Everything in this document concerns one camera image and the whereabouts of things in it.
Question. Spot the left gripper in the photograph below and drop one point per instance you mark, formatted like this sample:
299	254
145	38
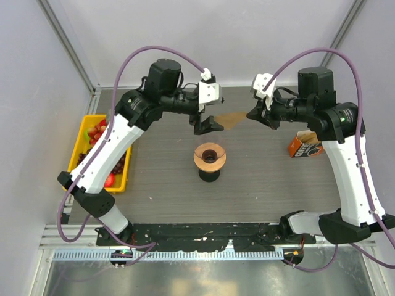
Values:
207	125

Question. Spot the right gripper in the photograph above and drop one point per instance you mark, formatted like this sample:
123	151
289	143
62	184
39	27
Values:
261	113

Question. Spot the brown paper coffee filter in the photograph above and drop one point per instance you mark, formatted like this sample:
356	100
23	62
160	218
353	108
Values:
230	120

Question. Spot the pink glass dripper cone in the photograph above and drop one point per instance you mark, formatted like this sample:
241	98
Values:
209	149

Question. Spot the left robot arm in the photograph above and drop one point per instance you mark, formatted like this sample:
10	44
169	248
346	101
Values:
160	91

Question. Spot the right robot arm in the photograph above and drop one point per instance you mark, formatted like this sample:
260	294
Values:
361	213

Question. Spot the dark red coffee server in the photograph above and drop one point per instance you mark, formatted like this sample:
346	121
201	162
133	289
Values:
206	176

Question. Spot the orange coffee filter box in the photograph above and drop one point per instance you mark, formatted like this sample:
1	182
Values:
305	144

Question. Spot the purple grape bunch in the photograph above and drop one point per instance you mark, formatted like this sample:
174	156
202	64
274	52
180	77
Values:
117	169

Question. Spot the red apple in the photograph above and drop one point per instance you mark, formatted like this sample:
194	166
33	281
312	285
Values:
109	181

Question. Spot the yellow plastic tray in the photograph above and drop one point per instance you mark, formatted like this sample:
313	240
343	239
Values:
82	145

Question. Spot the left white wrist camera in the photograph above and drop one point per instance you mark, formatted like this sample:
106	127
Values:
209	91

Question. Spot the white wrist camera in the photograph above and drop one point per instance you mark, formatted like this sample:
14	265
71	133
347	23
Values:
209	91
263	87

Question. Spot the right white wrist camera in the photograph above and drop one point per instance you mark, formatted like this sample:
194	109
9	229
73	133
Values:
263	87

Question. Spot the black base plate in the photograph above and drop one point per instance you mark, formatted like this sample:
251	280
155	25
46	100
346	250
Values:
211	237

